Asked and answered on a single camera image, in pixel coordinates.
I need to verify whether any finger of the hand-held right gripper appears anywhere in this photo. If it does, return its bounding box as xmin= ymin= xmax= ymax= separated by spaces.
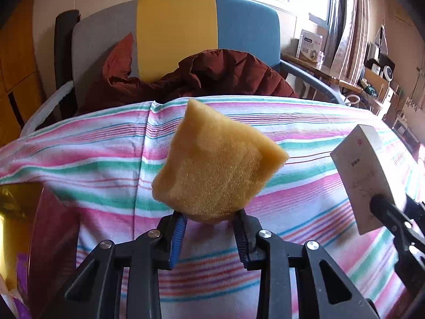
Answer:
xmin=403 ymin=194 xmax=425 ymax=221
xmin=369 ymin=194 xmax=425 ymax=293

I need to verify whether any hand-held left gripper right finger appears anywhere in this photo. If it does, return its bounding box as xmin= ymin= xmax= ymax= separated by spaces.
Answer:
xmin=232 ymin=209 xmax=381 ymax=319

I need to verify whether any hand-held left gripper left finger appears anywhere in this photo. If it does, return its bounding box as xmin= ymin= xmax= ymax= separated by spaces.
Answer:
xmin=43 ymin=213 xmax=186 ymax=319

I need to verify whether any small cardboard box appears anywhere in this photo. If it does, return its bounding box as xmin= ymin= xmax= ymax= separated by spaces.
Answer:
xmin=330 ymin=124 xmax=407 ymax=235

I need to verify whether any chunky yellow sponge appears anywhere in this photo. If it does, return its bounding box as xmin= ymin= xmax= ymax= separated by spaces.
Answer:
xmin=152 ymin=98 xmax=289 ymax=224

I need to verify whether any maroon gold-lined tin box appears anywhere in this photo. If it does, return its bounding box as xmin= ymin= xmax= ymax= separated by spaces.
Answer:
xmin=0 ymin=183 xmax=82 ymax=319

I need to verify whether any cluttered storage shelf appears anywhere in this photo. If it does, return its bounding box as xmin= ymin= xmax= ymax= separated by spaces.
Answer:
xmin=359 ymin=23 xmax=425 ymax=147

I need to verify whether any wooden side table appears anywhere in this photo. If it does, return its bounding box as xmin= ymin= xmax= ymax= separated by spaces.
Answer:
xmin=280 ymin=51 xmax=364 ymax=92

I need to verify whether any maroon padded jacket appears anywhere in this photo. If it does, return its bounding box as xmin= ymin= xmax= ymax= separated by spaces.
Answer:
xmin=78 ymin=33 xmax=299 ymax=115

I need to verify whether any white printed carton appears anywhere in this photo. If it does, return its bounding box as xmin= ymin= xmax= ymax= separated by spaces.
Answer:
xmin=296 ymin=29 xmax=323 ymax=63

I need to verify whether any striped grey curtain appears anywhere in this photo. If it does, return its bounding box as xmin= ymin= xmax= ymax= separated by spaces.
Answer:
xmin=327 ymin=0 xmax=369 ymax=80

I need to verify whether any grey yellow blue armchair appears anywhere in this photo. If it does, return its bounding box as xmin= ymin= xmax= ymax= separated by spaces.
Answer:
xmin=20 ymin=0 xmax=347 ymax=137

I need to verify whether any wooden wardrobe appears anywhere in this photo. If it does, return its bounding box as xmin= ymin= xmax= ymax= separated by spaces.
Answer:
xmin=0 ymin=0 xmax=45 ymax=147

